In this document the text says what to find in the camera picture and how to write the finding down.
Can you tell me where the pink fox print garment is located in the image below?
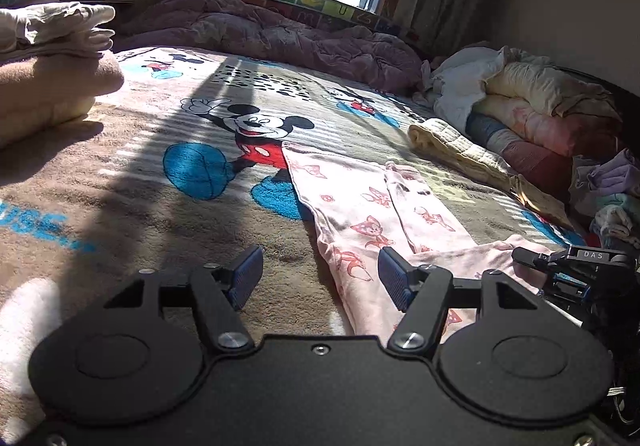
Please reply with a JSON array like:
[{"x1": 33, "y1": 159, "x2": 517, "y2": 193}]
[{"x1": 283, "y1": 143, "x2": 561, "y2": 341}]

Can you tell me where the pile of small folded clothes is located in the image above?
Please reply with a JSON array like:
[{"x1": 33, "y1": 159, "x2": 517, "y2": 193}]
[{"x1": 568, "y1": 148, "x2": 639, "y2": 251}]

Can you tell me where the yellow patterned folded cloth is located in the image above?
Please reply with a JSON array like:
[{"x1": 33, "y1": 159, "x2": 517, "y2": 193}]
[{"x1": 509, "y1": 174, "x2": 573, "y2": 229}]

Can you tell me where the Mickey Mouse bed blanket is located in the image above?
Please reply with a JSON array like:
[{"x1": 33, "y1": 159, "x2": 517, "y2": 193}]
[{"x1": 1, "y1": 47, "x2": 577, "y2": 444}]

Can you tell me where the stack of folded quilts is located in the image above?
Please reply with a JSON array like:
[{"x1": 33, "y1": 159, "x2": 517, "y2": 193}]
[{"x1": 465, "y1": 62, "x2": 623, "y2": 200}]

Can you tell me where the folded yellow quilted blanket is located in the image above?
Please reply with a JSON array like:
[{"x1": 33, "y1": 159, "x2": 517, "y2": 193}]
[{"x1": 408, "y1": 118, "x2": 520, "y2": 193}]

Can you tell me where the white crumpled sheet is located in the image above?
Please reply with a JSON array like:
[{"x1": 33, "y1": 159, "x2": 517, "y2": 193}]
[{"x1": 412, "y1": 47, "x2": 551, "y2": 134}]

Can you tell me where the beige folded blanket stack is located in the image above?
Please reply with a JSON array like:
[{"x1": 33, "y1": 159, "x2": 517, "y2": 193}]
[{"x1": 1, "y1": 52, "x2": 124, "y2": 146}]

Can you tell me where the purple crumpled comforter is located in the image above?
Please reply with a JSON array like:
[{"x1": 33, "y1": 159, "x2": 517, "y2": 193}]
[{"x1": 114, "y1": 0, "x2": 422, "y2": 94}]

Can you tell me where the colourful alphabet play mat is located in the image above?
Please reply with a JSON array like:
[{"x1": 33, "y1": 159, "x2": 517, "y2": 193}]
[{"x1": 241, "y1": 0, "x2": 419, "y2": 44}]

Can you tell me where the white folded garment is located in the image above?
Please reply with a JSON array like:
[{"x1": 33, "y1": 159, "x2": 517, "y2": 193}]
[{"x1": 1, "y1": 1, "x2": 116, "y2": 64}]

